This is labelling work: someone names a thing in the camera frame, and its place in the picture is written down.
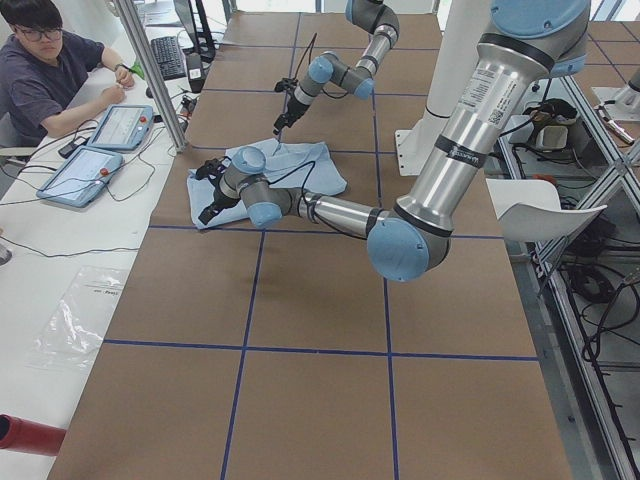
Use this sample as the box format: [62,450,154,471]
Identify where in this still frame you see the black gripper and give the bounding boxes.
[273,95,309,135]
[198,172,241,223]

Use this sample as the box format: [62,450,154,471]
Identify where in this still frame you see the light blue button-up shirt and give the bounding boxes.
[186,138,347,230]

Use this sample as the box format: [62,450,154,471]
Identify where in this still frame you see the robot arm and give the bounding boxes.
[196,1,590,282]
[273,1,400,135]

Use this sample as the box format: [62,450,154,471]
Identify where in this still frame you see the upper teach pendant tablet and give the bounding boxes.
[87,104,154,152]

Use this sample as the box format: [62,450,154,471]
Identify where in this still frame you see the teach pendant tablet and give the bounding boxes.
[87,104,154,152]
[36,146,124,208]

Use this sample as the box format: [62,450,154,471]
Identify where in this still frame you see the lower teach pendant tablet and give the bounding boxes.
[36,146,124,208]

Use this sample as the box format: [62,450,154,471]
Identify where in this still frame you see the black keyboard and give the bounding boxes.
[150,36,186,80]

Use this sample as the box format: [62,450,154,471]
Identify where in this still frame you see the clear plastic bag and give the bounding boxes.
[26,266,130,373]

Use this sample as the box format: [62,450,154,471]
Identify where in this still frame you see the seated person in dark shirt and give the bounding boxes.
[1,1,135,147]

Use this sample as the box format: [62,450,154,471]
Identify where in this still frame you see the white plastic chair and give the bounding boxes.
[486,179,607,242]

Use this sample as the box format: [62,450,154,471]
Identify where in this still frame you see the red cylinder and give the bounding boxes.
[1,414,67,456]

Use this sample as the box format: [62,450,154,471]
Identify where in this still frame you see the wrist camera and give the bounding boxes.
[274,78,298,93]
[195,156,231,182]

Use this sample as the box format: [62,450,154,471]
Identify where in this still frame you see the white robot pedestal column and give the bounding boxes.
[395,0,491,176]

